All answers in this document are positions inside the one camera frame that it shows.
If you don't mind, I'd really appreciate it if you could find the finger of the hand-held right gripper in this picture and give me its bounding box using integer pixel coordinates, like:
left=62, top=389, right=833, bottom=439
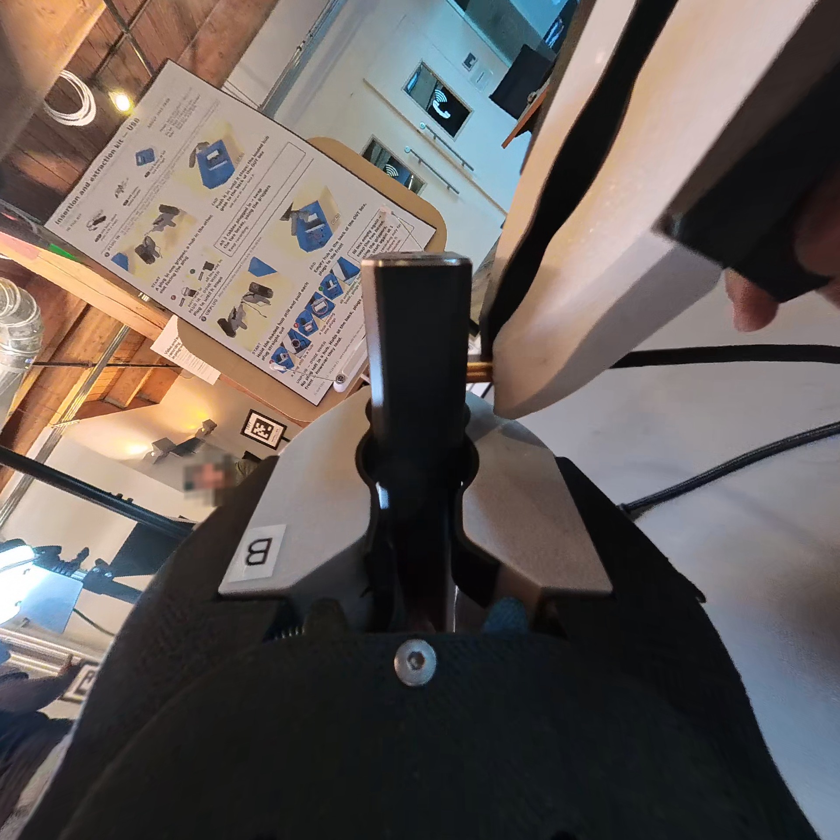
left=479, top=0, right=657, bottom=340
left=489, top=0, right=840, bottom=420

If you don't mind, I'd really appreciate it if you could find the black white marker tag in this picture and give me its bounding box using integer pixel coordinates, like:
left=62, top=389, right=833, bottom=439
left=64, top=661, right=101, bottom=704
left=241, top=408, right=288, bottom=451

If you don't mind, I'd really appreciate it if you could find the white paper note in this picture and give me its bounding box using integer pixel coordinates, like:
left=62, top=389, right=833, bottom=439
left=151, top=315, right=223, bottom=387

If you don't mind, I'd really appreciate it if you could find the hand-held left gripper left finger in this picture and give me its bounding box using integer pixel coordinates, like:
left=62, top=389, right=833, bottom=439
left=218, top=394, right=395, bottom=621

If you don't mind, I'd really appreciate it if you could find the silver ventilation duct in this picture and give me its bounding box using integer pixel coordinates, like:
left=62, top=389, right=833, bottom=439
left=0, top=276, right=46, bottom=421

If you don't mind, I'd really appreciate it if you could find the studio light panel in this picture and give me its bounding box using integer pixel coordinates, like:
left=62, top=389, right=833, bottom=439
left=0, top=538, right=142, bottom=634

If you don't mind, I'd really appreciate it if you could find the instruction poster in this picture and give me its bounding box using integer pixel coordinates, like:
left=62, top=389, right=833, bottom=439
left=42, top=59, right=437, bottom=408

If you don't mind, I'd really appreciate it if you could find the white poster clip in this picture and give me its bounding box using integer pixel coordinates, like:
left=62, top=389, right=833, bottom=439
left=332, top=338, right=370, bottom=395

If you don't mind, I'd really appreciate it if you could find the wifi icon window sign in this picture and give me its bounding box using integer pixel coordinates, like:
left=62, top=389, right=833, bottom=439
left=360, top=134, right=427, bottom=196

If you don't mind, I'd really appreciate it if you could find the person's right hand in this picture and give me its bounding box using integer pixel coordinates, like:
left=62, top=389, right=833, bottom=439
left=725, top=177, right=840, bottom=332

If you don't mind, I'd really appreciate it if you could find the black tripod pole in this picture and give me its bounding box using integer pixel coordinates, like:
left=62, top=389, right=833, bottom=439
left=0, top=445, right=198, bottom=526

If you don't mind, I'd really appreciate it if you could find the cardboard backing board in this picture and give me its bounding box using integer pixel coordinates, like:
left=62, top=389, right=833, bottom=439
left=177, top=136, right=448, bottom=424

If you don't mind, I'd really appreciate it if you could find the white coiled cable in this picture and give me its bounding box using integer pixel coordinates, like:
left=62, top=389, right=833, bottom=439
left=42, top=69, right=99, bottom=123

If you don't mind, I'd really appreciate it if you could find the black wall panel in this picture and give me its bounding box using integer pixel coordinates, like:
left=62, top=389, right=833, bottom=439
left=489, top=42, right=557, bottom=118

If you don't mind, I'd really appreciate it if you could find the phone icon window sign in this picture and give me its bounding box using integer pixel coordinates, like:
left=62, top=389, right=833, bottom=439
left=402, top=61, right=475, bottom=140

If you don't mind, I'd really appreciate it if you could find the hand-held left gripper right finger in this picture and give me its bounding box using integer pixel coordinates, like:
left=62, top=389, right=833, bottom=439
left=451, top=394, right=616, bottom=616

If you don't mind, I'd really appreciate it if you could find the black braided cable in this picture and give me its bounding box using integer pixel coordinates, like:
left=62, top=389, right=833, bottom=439
left=620, top=420, right=840, bottom=517

